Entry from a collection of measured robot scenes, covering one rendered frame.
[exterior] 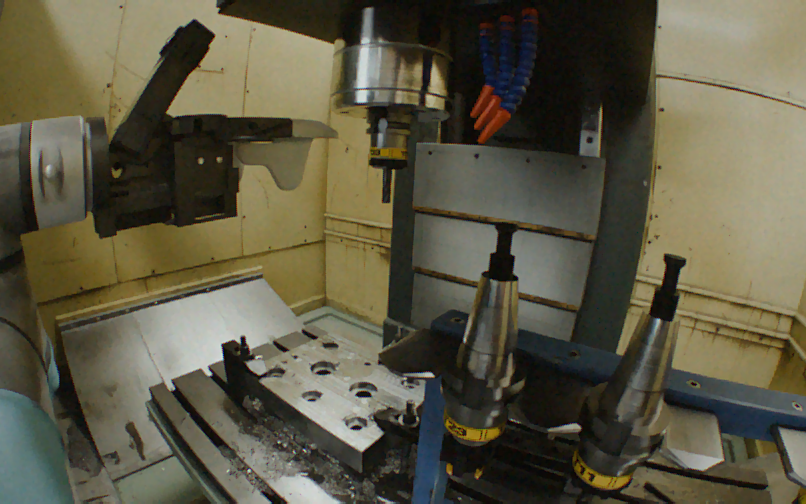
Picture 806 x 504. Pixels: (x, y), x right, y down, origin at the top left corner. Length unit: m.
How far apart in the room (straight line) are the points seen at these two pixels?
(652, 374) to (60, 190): 0.37
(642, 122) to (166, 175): 0.83
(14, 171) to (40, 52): 1.11
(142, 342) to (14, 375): 1.14
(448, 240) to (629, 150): 0.50
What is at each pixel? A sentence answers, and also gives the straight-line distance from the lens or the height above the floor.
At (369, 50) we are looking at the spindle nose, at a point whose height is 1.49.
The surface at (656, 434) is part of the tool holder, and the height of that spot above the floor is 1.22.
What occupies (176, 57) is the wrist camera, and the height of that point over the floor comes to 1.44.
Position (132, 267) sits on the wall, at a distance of 1.37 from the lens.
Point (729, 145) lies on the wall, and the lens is 1.26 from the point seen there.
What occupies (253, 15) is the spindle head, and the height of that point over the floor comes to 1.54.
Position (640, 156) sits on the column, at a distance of 0.85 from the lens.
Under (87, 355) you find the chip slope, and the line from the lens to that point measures 1.30.
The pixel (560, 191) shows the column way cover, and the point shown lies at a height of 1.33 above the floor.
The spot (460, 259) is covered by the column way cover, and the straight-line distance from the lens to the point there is 0.92.
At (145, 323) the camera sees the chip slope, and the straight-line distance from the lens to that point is 1.36.
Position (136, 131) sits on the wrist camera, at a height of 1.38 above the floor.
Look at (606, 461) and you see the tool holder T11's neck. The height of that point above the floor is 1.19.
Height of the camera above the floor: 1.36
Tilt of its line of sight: 14 degrees down
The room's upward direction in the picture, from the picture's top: 3 degrees clockwise
